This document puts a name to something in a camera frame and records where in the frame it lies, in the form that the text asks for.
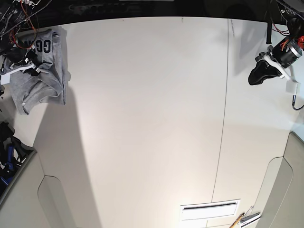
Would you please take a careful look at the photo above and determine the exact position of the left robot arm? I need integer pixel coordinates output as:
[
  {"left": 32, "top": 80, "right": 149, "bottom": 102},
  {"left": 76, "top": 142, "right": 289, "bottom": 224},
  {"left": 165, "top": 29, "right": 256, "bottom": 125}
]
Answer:
[{"left": 248, "top": 0, "right": 304, "bottom": 85}]

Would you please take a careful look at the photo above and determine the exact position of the wooden pencil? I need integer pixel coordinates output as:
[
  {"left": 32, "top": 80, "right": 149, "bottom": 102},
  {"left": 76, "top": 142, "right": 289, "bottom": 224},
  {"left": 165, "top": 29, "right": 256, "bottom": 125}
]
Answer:
[{"left": 229, "top": 213, "right": 245, "bottom": 228}]

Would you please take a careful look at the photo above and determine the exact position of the white desk cable grommet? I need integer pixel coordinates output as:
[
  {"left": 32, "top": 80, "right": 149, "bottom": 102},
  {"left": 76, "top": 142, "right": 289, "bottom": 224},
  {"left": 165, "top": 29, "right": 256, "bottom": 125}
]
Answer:
[{"left": 180, "top": 199, "right": 241, "bottom": 220}]

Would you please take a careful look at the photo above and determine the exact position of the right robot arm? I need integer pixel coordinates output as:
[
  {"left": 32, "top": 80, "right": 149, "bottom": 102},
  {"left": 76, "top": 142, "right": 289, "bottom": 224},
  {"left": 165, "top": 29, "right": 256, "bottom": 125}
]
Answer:
[{"left": 0, "top": 0, "right": 256, "bottom": 98}]

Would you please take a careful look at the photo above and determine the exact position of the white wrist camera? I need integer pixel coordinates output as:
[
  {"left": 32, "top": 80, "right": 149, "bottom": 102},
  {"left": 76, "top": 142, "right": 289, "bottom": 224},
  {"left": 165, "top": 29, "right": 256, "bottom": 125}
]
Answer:
[
  {"left": 285, "top": 80, "right": 301, "bottom": 95},
  {"left": 0, "top": 74, "right": 10, "bottom": 85}
]

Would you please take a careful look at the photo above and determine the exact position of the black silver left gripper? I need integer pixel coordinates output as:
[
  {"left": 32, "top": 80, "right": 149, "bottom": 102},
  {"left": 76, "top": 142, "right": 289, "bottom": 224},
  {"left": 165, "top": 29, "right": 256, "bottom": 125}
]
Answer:
[{"left": 248, "top": 40, "right": 303, "bottom": 86}]

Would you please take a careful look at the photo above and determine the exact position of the blue clamp tool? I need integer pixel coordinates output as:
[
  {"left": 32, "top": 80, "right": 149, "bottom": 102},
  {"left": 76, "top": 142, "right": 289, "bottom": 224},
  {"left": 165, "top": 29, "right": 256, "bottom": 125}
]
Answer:
[{"left": 0, "top": 141, "right": 18, "bottom": 188}]

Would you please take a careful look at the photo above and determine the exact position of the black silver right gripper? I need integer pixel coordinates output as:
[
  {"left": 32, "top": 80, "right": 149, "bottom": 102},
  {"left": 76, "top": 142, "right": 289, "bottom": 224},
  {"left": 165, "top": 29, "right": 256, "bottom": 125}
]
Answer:
[{"left": 0, "top": 47, "right": 40, "bottom": 76}]

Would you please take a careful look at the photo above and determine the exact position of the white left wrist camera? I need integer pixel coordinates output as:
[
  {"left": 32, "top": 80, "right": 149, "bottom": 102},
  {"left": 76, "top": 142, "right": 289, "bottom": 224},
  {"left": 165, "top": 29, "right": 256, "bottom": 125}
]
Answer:
[{"left": 285, "top": 80, "right": 301, "bottom": 95}]

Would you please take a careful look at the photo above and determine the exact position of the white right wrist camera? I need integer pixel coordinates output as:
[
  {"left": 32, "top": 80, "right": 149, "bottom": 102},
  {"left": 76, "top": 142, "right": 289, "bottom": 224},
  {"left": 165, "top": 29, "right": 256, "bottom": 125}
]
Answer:
[{"left": 0, "top": 74, "right": 10, "bottom": 85}]

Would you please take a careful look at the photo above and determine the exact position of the grey T-shirt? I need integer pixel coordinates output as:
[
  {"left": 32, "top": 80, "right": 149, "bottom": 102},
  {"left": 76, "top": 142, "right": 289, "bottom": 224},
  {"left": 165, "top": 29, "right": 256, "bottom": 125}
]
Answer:
[{"left": 9, "top": 28, "right": 71, "bottom": 115}]

